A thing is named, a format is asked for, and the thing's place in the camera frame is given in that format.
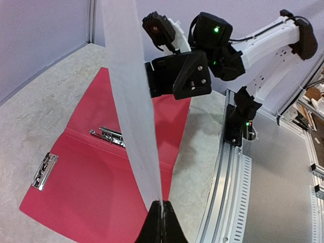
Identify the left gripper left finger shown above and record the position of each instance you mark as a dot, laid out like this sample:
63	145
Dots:
151	229

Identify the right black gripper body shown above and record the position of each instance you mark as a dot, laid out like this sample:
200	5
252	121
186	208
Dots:
166	76

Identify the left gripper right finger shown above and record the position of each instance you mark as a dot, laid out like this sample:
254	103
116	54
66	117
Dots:
171	230

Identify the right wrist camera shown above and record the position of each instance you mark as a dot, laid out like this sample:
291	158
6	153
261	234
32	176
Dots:
166	34

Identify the chrome spine lever clip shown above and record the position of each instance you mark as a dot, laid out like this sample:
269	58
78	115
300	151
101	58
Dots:
109	135

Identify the printed paper sheet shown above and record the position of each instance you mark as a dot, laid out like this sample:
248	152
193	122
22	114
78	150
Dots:
135	111

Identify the left aluminium corner post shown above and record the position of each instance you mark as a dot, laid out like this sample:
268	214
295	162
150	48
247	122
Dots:
91	22

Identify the aluminium front rail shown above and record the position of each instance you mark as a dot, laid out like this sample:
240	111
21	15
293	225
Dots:
268	190

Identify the chrome top board clip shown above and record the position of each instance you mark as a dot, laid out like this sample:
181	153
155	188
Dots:
44	170

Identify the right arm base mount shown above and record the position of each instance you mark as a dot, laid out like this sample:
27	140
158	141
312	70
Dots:
237	128

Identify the red file folder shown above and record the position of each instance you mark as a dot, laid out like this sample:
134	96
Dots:
91	195

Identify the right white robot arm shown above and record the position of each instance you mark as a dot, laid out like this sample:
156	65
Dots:
289	38

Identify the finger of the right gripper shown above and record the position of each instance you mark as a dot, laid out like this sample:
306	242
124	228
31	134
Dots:
193	78

